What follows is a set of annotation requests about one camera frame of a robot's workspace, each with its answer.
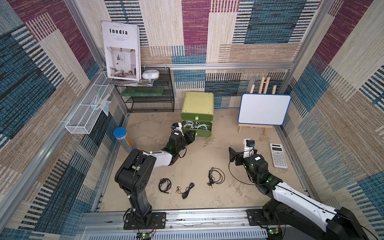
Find white earphones coil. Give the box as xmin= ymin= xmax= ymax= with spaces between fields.
xmin=183 ymin=121 xmax=196 ymax=129

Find green drawer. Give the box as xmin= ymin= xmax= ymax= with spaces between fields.
xmin=181 ymin=112 xmax=214 ymax=122
xmin=182 ymin=121 xmax=213 ymax=138

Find black earphones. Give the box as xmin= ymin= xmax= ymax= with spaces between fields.
xmin=176 ymin=183 xmax=195 ymax=199
xmin=158 ymin=178 xmax=172 ymax=194
xmin=207 ymin=167 xmax=226 ymax=188

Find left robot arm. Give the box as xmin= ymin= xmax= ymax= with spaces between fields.
xmin=115 ymin=130 xmax=196 ymax=230

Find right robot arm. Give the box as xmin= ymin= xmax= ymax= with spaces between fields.
xmin=229 ymin=148 xmax=369 ymax=240

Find green drawer cabinet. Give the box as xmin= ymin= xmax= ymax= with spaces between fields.
xmin=182 ymin=92 xmax=214 ymax=115

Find white calculator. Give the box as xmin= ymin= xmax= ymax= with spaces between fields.
xmin=270 ymin=144 xmax=288 ymax=169

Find blue framed whiteboard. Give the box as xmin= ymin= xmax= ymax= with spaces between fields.
xmin=238 ymin=94 xmax=292 ymax=126

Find pencil cup blue lid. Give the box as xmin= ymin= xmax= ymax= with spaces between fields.
xmin=113 ymin=127 xmax=135 ymax=153

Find green tray on shelf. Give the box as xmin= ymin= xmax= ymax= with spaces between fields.
xmin=121 ymin=87 xmax=165 ymax=97

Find white oval box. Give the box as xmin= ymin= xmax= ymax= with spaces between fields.
xmin=142 ymin=70 xmax=160 ymax=80

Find Inedia magazine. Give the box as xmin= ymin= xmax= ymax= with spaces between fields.
xmin=102 ymin=21 xmax=142 ymax=82

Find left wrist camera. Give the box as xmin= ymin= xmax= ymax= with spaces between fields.
xmin=171 ymin=123 xmax=184 ymax=135

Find black wire mesh shelf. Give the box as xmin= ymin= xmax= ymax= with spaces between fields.
xmin=112 ymin=67 xmax=175 ymax=114

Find white wire basket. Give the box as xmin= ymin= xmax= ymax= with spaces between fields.
xmin=65 ymin=71 xmax=113 ymax=135

